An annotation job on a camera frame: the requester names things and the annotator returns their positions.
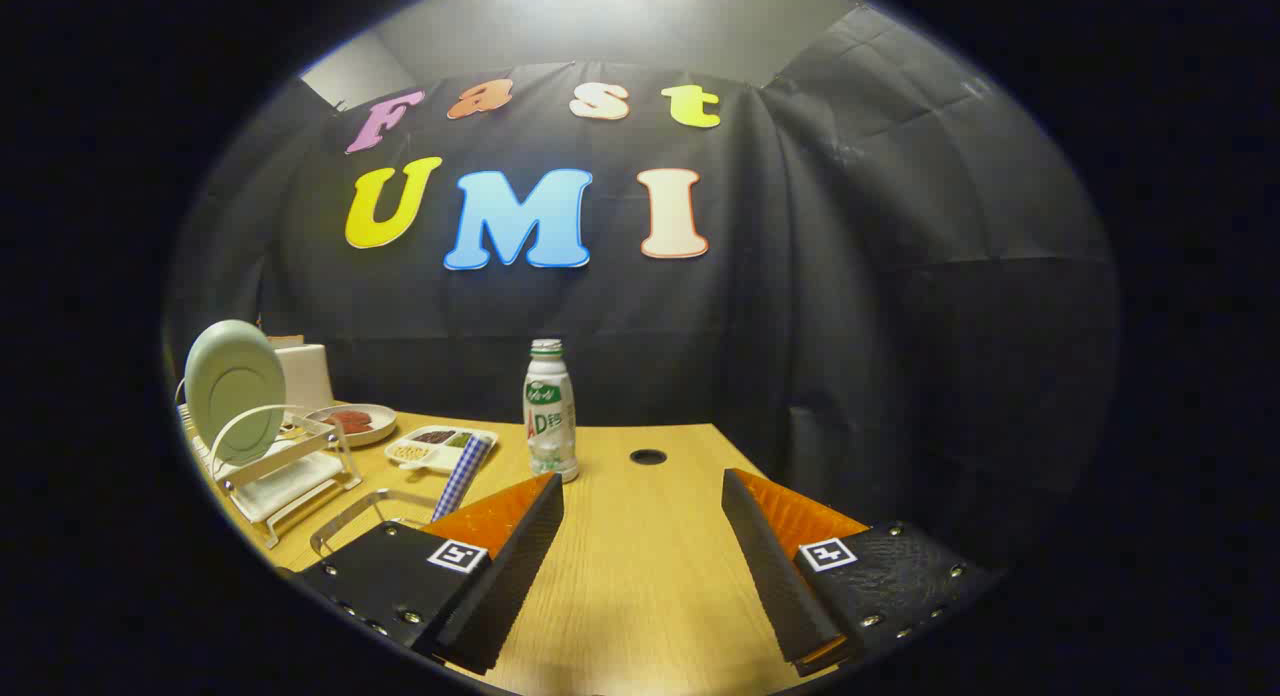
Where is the black backdrop cloth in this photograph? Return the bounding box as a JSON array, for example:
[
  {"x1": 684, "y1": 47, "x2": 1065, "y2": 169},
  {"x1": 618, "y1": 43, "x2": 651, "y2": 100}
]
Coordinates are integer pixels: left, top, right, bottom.
[{"x1": 165, "y1": 4, "x2": 1119, "y2": 577}]

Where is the white dish rack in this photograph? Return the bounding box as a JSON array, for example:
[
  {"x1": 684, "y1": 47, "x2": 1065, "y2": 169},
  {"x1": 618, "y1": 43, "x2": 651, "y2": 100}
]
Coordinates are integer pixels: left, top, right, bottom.
[{"x1": 178, "y1": 401, "x2": 363, "y2": 549}]

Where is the white divided snack tray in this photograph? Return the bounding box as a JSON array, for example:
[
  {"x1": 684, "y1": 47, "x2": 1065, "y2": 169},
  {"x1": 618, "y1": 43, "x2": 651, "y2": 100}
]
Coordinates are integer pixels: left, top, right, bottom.
[{"x1": 385, "y1": 426, "x2": 499, "y2": 471}]

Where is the white toaster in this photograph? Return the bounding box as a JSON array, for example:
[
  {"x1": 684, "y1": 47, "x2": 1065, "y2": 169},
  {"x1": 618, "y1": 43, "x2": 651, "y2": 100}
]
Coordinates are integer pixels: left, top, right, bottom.
[{"x1": 270, "y1": 344, "x2": 335, "y2": 413}]

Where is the round beige plate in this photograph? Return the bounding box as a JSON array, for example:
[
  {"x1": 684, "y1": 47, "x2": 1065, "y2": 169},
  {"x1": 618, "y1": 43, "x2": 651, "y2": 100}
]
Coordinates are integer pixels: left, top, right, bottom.
[{"x1": 305, "y1": 404, "x2": 398, "y2": 448}]

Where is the blue checkered handle spoon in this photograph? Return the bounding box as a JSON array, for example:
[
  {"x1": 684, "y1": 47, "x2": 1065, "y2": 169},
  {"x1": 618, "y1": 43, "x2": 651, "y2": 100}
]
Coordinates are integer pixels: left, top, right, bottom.
[{"x1": 432, "y1": 435, "x2": 491, "y2": 523}]

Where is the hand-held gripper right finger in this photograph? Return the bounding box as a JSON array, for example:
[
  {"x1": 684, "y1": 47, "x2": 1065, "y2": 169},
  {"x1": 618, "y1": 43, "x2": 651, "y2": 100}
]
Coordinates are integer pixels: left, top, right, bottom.
[{"x1": 721, "y1": 467, "x2": 1001, "y2": 677}]

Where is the white drink bottle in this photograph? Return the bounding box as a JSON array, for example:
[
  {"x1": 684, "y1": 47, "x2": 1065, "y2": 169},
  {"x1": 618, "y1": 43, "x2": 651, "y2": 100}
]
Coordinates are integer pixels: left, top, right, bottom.
[{"x1": 523, "y1": 339, "x2": 580, "y2": 484}]

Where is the metal wire basket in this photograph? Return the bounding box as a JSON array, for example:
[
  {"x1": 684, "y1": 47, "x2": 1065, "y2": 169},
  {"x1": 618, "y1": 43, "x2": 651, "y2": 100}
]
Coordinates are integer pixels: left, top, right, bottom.
[{"x1": 310, "y1": 488, "x2": 441, "y2": 559}]

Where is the pale green plate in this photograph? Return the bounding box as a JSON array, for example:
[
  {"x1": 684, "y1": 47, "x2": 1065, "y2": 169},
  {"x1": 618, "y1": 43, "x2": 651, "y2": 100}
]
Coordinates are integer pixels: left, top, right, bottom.
[{"x1": 184, "y1": 320, "x2": 288, "y2": 467}]

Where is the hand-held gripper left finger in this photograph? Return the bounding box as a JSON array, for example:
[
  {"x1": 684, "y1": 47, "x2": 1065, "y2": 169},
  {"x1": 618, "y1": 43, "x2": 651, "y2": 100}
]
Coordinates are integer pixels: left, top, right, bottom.
[{"x1": 290, "y1": 472, "x2": 566, "y2": 676}]

